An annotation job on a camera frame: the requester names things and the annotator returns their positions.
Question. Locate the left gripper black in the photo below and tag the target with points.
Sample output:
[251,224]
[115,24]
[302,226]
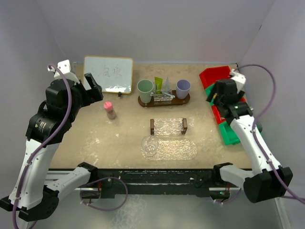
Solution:
[91,95]

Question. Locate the green bin cups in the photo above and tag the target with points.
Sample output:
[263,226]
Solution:
[228,136]

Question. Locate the clear jar brown lid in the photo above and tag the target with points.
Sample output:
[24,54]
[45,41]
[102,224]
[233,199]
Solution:
[168,126]

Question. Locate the clear plastic cup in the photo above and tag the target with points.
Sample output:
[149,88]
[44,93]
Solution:
[149,145]

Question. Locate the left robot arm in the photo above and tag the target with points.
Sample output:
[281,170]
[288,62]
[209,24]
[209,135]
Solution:
[32,199]

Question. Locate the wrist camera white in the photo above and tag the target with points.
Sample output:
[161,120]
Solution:
[239,79]
[66,69]

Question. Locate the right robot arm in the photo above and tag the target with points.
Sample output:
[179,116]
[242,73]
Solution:
[267,178]

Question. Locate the green plastic cup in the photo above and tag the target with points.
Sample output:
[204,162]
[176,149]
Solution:
[145,88]

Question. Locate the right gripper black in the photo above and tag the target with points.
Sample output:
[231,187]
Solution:
[210,98]

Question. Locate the small whiteboard wooden frame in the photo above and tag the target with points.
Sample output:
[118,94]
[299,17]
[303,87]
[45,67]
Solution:
[113,74]

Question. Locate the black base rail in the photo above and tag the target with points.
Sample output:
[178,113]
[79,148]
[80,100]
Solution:
[197,182]

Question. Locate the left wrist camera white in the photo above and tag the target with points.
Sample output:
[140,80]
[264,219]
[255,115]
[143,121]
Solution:
[66,69]

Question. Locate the pink cap bottle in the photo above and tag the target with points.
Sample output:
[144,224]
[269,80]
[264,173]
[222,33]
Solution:
[109,110]

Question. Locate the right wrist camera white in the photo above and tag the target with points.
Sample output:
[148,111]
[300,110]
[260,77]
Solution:
[239,79]

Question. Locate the white grey toothpaste tube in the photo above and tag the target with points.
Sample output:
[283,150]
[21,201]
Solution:
[167,86]

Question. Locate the purple plastic cup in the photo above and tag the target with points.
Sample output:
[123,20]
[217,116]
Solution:
[182,88]

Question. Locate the red bin far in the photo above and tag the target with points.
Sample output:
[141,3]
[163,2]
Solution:
[210,75]

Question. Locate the textured clear oval mat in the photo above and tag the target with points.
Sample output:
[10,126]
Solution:
[173,149]

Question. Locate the grey toothbrush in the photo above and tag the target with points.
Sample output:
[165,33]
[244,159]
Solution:
[159,95]

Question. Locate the clear acrylic toothbrush holder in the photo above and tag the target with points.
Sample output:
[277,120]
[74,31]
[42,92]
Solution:
[162,100]

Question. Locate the dark wooden oval tray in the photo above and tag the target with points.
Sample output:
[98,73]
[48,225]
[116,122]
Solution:
[175,101]

